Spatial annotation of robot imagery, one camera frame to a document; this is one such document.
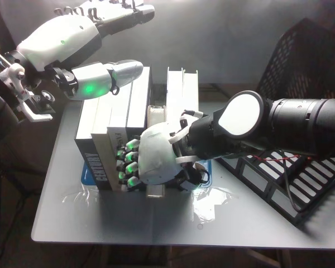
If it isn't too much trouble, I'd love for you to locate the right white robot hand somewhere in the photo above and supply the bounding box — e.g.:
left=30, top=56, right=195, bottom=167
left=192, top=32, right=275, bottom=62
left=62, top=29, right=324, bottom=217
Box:
left=116, top=121, right=212, bottom=193

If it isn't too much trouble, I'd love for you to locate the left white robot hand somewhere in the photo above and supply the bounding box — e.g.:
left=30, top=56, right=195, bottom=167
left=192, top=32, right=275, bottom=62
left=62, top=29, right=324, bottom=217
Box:
left=16, top=0, right=156, bottom=101

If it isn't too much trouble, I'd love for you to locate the plain beige book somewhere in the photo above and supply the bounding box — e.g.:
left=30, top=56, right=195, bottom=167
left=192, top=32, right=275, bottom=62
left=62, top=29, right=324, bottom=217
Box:
left=145, top=104, right=168, bottom=199

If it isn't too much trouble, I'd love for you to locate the cream spine book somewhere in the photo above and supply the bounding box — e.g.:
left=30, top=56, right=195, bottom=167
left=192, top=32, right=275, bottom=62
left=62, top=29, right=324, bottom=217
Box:
left=90, top=94, right=123, bottom=192

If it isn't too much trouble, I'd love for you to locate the blue metal bookend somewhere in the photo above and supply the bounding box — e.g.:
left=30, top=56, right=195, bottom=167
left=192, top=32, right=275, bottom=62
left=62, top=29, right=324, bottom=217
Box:
left=194, top=159, right=213, bottom=189
left=80, top=161, right=99, bottom=185

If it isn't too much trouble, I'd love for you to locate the white Fashionindia book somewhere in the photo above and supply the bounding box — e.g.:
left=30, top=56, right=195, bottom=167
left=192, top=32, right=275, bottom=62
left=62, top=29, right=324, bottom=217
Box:
left=107, top=80, right=135, bottom=193

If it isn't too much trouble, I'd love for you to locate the black Let It Be book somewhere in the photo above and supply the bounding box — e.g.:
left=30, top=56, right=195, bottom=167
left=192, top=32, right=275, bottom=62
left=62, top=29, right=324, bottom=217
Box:
left=126, top=65, right=154, bottom=140

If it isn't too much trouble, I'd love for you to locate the black Century book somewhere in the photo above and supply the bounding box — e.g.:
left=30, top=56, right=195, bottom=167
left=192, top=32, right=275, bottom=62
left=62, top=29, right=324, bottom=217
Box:
left=73, top=97, right=113, bottom=192

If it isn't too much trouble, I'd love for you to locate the black backdrop cloth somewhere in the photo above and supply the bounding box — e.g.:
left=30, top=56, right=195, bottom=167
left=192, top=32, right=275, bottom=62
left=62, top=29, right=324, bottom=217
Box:
left=0, top=0, right=26, bottom=56

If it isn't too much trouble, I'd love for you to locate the black book with white label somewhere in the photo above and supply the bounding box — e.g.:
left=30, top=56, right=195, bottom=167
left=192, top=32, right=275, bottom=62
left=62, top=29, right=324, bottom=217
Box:
left=166, top=66, right=185, bottom=125

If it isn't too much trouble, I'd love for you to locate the pale green book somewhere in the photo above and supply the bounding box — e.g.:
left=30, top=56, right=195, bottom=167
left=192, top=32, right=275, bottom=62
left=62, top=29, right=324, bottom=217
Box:
left=182, top=69, right=199, bottom=121

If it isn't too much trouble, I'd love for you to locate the black three-slot file rack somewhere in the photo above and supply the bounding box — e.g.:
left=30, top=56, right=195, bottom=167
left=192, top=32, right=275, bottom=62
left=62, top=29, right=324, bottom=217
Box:
left=212, top=18, right=335, bottom=228

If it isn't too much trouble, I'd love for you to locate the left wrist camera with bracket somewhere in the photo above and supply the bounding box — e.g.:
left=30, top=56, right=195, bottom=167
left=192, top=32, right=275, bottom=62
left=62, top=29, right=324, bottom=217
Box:
left=15, top=88, right=56, bottom=123

